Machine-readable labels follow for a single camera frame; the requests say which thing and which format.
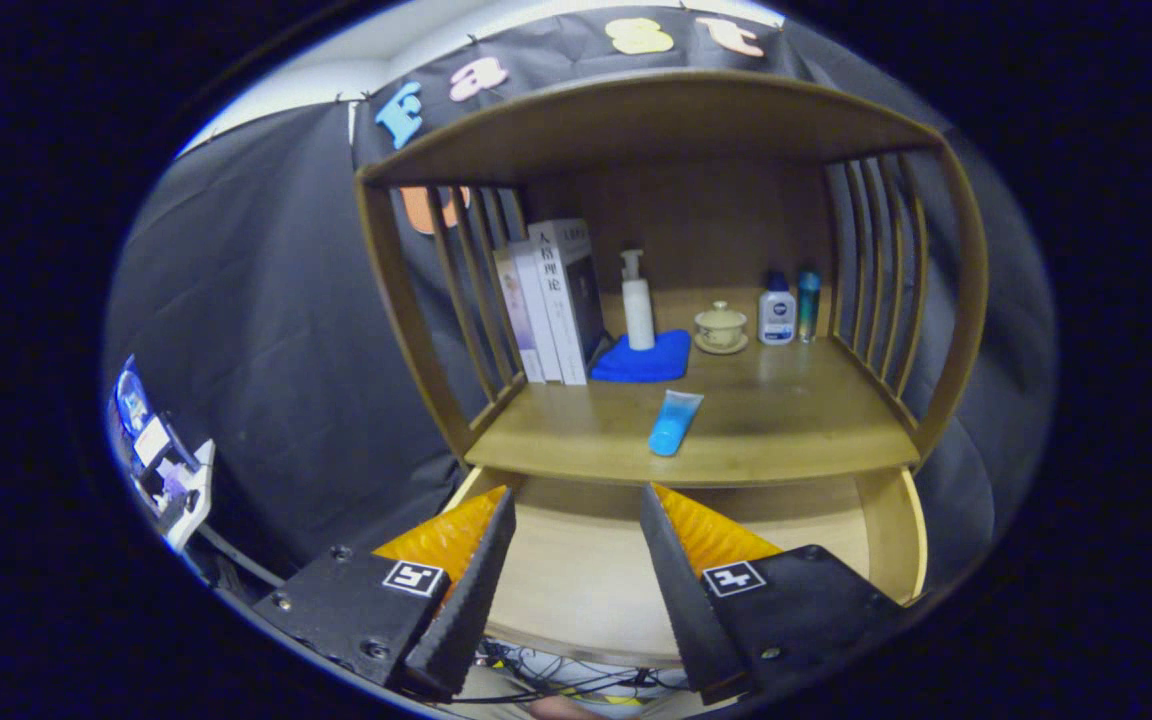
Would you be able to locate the teal slim bottle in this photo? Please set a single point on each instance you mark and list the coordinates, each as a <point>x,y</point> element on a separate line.
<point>809,310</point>

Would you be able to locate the blue squeeze tube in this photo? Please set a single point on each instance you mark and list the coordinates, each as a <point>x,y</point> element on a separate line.
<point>674,425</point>

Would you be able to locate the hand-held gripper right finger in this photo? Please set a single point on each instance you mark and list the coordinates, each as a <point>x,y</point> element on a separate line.
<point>686,610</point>

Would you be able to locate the wooden drawer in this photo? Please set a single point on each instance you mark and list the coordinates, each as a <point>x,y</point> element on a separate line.
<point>576,570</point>

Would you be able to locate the white monitor stand table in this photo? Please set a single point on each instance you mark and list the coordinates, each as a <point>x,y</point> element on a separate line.
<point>194,495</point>

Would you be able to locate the wooden cabinet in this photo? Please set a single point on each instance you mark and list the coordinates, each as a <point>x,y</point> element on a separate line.
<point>656,120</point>

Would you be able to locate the wooden countertop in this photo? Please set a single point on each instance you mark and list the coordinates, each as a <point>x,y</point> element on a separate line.
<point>786,420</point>

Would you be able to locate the pink thin book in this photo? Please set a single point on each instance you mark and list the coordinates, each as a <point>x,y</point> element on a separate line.
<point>518,315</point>

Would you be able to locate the white lotion bottle blue cap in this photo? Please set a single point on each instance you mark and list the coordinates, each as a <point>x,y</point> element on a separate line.
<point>777,315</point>

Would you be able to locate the white pump bottle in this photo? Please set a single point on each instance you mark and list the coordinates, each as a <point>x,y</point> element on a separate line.
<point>638,315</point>

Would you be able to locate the thick white and black book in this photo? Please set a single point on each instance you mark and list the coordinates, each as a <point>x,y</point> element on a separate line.
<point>566,300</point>

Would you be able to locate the computer monitor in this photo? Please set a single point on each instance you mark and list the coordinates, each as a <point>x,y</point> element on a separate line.
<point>141,420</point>

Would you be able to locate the white thin book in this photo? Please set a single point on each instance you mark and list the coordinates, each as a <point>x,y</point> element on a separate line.
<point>536,315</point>

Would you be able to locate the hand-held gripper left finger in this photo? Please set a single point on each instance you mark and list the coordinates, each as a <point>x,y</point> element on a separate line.
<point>471,610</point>

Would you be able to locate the beige lidded teacup with saucer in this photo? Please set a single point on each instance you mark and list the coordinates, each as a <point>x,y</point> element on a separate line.
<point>721,328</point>

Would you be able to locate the black backdrop cloth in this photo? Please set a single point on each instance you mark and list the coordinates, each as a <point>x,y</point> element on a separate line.
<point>266,330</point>

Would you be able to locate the blue folded cloth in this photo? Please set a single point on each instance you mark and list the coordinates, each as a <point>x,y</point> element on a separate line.
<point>641,365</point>

